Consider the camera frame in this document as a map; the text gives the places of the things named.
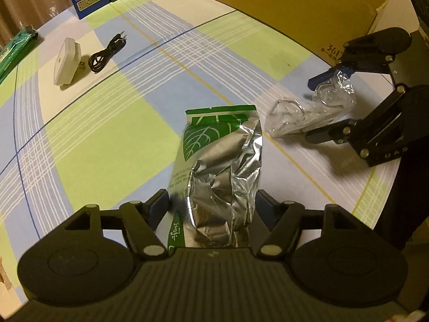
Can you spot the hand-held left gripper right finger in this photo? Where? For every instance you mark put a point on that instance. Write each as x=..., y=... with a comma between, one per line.
x=266, y=205

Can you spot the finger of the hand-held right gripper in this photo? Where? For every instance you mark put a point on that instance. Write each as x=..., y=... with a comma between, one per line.
x=326, y=134
x=326, y=77

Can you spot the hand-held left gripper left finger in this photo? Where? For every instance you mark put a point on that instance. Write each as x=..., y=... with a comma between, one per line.
x=159, y=204

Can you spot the clear plastic bag with rings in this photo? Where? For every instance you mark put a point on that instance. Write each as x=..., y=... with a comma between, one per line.
x=295, y=120

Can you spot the green and silver foil bag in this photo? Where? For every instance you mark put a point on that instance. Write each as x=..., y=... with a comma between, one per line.
x=218, y=174

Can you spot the brown cardboard box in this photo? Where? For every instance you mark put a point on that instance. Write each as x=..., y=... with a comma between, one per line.
x=285, y=10

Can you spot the dark object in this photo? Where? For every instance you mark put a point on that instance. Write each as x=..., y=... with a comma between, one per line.
x=420, y=3

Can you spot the white plug adapter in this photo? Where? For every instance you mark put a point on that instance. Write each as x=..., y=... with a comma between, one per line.
x=67, y=63

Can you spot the green flat packet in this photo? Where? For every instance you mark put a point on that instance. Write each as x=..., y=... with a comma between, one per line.
x=13, y=52

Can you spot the brown curtain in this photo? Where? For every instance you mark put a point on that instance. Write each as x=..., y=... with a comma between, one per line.
x=23, y=3

